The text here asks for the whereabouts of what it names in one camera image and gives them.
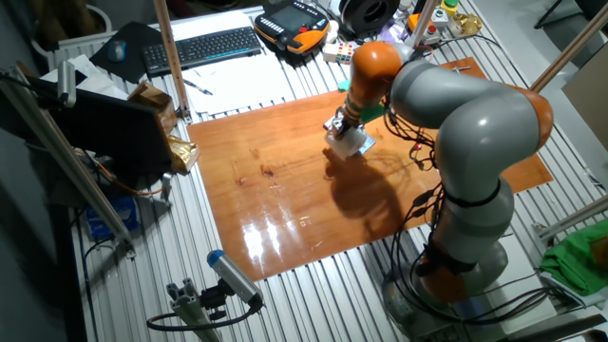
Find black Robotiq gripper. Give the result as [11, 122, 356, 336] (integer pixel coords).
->
[331, 106, 362, 141]

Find white toilet paper roll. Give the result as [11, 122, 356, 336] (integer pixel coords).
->
[324, 123, 370, 162]

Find metal toilet paper holder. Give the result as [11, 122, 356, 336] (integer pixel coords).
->
[322, 118, 376, 156]

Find colourful Rubik's cube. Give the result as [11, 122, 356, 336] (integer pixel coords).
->
[335, 42, 354, 66]

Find glossy wooden board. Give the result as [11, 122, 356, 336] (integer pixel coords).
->
[186, 56, 555, 282]

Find purple plastic bag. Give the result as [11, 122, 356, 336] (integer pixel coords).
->
[378, 17, 410, 45]

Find white paper sheets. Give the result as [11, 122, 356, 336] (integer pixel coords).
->
[169, 9, 305, 117]

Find large black spool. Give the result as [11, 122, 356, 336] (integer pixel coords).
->
[337, 0, 402, 42]

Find orange black teach pendant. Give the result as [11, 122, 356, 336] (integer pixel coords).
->
[253, 0, 331, 55]

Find grey box red button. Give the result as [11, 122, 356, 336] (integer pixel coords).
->
[422, 24, 441, 47]

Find grey box green button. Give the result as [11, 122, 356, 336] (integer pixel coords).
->
[430, 8, 450, 29]

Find black pen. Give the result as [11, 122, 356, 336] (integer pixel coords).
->
[182, 78, 214, 96]

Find black computer keyboard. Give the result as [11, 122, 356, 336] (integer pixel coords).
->
[142, 26, 263, 76]

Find gold foil bag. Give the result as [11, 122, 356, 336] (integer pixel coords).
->
[166, 134, 200, 175]

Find gold crinkled object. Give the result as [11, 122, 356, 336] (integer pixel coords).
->
[450, 12, 484, 38]

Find black mouse pad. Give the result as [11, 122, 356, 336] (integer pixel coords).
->
[88, 21, 165, 86]

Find black flat panel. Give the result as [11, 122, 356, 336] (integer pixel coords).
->
[28, 78, 175, 177]

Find short aluminium profile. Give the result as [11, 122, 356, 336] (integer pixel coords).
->
[165, 277, 222, 342]

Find slanted wooden beam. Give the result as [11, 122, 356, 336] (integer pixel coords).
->
[529, 2, 608, 94]

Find black computer mouse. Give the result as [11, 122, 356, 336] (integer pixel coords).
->
[106, 39, 128, 64]

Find blue packet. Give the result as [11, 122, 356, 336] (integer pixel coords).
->
[85, 195, 140, 241]

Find beige flat panel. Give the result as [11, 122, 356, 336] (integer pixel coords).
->
[561, 56, 608, 153]

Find green cloth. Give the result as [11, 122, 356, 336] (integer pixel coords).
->
[540, 218, 608, 296]

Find white round basket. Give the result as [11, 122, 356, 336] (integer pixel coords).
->
[30, 3, 114, 58]

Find slanted aluminium beam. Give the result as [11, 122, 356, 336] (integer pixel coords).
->
[0, 66, 137, 260]

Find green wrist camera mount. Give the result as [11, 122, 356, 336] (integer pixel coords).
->
[336, 78, 387, 124]

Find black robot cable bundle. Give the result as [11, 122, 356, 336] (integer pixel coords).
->
[383, 35, 552, 325]

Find thin aluminium post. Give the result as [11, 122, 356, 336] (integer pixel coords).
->
[408, 0, 441, 48]

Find silver camera blue cap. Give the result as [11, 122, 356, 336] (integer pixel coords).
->
[206, 249, 265, 308]

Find wooden upright post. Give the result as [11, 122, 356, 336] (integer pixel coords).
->
[152, 0, 193, 124]

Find black camera clamp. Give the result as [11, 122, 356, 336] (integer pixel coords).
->
[199, 279, 234, 322]

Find orange cable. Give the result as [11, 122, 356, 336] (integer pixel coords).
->
[75, 149, 165, 197]

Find aluminium frame bar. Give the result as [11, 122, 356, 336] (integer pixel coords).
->
[531, 194, 608, 241]

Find black camera cable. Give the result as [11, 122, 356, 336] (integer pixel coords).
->
[145, 303, 263, 333]

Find silver bar camera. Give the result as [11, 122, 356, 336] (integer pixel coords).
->
[56, 59, 77, 108]

